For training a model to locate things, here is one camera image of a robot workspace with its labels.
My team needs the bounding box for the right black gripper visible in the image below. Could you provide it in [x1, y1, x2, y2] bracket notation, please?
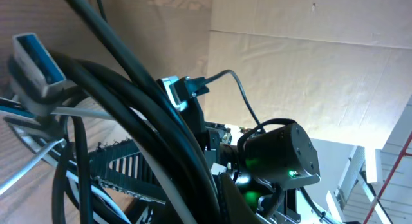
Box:
[88, 98, 238, 204]

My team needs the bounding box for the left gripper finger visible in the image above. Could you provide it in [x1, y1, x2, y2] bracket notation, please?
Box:
[218, 173, 262, 224]

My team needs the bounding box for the white cable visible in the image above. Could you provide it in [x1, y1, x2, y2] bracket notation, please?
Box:
[0, 104, 194, 224]

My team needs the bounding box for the black cable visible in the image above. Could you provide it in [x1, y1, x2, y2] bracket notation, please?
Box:
[0, 0, 226, 224]

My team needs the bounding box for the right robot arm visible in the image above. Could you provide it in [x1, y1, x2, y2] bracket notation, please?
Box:
[91, 98, 332, 223]

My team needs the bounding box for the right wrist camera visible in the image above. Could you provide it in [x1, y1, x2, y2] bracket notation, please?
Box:
[157, 75, 210, 112]

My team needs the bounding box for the right camera cable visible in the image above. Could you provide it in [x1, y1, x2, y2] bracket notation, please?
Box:
[202, 69, 268, 135]

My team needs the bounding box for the cardboard wall panel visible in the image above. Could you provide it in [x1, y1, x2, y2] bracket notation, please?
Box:
[208, 0, 411, 149]

